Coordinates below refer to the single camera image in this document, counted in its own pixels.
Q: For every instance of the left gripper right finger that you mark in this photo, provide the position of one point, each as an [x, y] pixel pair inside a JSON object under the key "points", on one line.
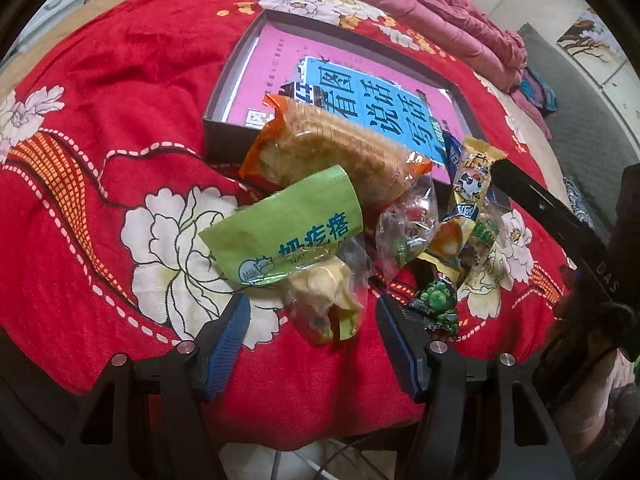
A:
{"points": [[405, 339]]}

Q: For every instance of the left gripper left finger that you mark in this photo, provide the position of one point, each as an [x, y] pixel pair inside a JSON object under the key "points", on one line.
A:
{"points": [[219, 343]]}

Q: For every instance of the black green pea packet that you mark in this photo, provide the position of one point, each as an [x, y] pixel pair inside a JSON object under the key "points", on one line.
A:
{"points": [[436, 305]]}

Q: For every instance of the yellow cartoon snack packet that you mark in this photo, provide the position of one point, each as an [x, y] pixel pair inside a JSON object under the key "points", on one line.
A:
{"points": [[470, 187]]}

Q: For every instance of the green milk snack packet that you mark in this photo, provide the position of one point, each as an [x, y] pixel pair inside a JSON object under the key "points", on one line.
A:
{"points": [[306, 242]]}

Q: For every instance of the clear red candy packet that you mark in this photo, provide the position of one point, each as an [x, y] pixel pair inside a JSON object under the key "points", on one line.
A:
{"points": [[406, 227]]}

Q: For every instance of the blue oreo cookie packet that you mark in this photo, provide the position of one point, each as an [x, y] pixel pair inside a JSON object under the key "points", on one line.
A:
{"points": [[453, 150]]}

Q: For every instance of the orange cracker packet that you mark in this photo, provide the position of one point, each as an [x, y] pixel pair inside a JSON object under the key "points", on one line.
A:
{"points": [[302, 139]]}

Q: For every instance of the clear meat floss packet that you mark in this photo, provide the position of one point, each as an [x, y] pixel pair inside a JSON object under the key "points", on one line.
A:
{"points": [[488, 229]]}

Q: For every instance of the grey padded headboard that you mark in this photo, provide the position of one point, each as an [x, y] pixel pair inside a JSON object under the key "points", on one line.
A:
{"points": [[592, 148]]}

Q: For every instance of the colourful folded clothes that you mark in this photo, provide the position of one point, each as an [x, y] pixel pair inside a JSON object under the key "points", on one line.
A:
{"points": [[538, 92]]}

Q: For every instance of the pink and blue book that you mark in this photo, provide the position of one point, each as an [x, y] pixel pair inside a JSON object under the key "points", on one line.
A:
{"points": [[357, 84]]}

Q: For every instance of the dark shallow box tray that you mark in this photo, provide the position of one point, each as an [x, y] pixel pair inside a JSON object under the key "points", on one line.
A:
{"points": [[227, 144]]}

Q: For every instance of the floral wall painting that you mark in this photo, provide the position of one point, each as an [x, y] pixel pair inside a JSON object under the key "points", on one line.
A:
{"points": [[590, 44]]}

